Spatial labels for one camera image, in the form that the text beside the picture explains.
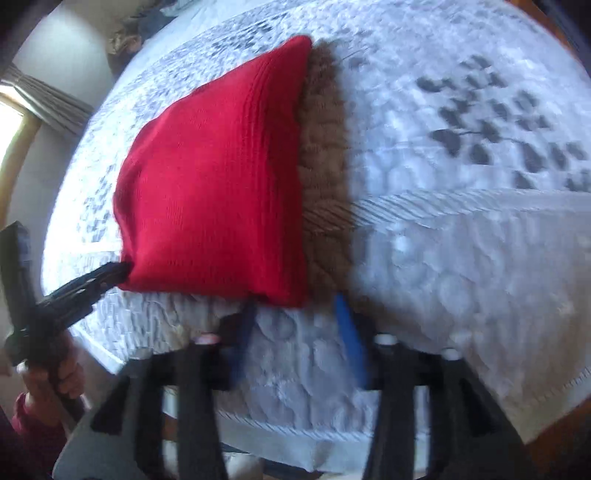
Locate white grey quilted bedspread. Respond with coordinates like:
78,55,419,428
41,0,591,472

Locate person's light trousers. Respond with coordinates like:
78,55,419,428
52,413,185,480

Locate person's left hand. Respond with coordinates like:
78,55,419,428
17,339,88,409

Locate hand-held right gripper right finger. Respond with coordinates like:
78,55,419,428
332,293,527,480

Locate grey pleated curtain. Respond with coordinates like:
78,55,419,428
0,62,95,137

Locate person's left forearm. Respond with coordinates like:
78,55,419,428
10,391,77,450

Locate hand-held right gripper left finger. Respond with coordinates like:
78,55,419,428
90,302,259,480

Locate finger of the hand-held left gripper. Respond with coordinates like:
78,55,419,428
44,262,130,306
51,272,131,330

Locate red knitted sweater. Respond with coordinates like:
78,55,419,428
112,34,315,309

